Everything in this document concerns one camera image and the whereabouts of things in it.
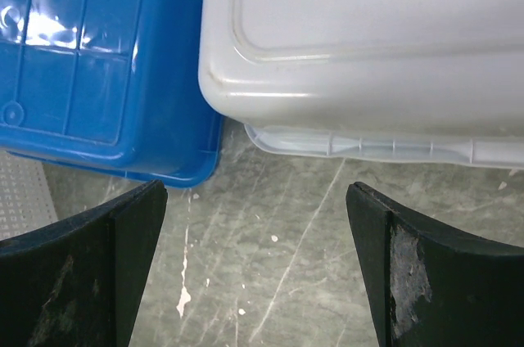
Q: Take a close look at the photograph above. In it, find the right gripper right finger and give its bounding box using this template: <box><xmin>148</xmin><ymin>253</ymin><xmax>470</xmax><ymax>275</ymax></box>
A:
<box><xmin>346</xmin><ymin>183</ymin><xmax>523</xmax><ymax>346</ymax></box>

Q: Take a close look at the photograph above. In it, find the white mesh basket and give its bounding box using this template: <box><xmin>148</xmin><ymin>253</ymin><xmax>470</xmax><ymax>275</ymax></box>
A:
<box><xmin>0</xmin><ymin>151</ymin><xmax>58</xmax><ymax>241</ymax></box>

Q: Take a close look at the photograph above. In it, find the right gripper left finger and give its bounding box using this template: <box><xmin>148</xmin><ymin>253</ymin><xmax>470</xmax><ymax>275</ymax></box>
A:
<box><xmin>1</xmin><ymin>181</ymin><xmax>167</xmax><ymax>346</ymax></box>

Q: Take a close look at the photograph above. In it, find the white plastic tub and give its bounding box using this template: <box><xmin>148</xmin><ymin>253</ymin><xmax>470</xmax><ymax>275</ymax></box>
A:
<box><xmin>199</xmin><ymin>0</ymin><xmax>523</xmax><ymax>169</ymax></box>

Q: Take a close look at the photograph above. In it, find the blue plastic tub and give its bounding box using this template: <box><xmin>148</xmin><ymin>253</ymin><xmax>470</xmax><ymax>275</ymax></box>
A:
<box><xmin>1</xmin><ymin>0</ymin><xmax>222</xmax><ymax>188</ymax></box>

